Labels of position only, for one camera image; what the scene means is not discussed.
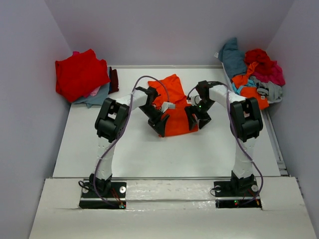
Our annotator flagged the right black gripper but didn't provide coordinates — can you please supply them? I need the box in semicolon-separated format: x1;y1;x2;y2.
184;99;215;130

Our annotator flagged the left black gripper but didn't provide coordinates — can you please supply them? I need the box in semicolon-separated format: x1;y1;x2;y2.
139;105;169;138

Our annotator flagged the orange t-shirt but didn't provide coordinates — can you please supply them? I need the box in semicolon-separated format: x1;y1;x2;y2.
148;74;198;137
231;62;269;110

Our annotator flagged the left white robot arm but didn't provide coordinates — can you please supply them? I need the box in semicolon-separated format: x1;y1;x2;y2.
89;87;169;198

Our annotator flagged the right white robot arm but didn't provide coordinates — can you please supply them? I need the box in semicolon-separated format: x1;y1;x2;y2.
185;81;263;197

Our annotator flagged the folded light blue t-shirt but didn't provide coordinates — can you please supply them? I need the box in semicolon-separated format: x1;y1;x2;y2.
73;83;110;109

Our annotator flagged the folded maroon t-shirt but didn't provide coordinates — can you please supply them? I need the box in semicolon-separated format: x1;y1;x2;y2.
108;67;119;94

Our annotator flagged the cyan crumpled t-shirt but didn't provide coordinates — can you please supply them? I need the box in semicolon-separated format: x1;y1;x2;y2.
232;80;257;98

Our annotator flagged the teal blue crumpled t-shirt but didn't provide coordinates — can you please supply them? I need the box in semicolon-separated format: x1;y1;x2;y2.
218;37;247;80

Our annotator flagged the folded pink t-shirt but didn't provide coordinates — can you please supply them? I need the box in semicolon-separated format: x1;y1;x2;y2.
89;87;100;97

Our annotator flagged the grey crumpled t-shirt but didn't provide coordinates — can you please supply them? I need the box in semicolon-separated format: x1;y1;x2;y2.
249;76;283;104

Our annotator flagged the red crumpled t-shirt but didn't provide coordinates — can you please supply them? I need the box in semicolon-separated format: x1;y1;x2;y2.
244;48;274;75

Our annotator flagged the folded red t-shirt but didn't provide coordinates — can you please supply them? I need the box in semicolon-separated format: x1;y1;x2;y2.
55;49;110;103

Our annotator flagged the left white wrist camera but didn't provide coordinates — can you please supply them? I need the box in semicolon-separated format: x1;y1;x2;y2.
160;102;175;113

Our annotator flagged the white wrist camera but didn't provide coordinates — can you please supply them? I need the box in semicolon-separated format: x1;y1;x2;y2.
187;95;201;106
160;102;175;113

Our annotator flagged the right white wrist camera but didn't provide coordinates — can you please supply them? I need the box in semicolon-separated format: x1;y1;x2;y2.
187;95;201;106

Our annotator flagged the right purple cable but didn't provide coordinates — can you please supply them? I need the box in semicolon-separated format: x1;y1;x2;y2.
186;80;263;207

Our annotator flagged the purple cable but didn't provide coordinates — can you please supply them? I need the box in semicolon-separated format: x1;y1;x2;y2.
93;76;171;208
186;80;263;207

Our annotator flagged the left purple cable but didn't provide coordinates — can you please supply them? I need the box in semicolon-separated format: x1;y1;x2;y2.
93;76;171;208

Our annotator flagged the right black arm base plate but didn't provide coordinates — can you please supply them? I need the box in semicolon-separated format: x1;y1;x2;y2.
210;181;262;209

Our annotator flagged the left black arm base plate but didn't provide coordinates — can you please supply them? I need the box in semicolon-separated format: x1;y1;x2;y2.
78;180;127;210

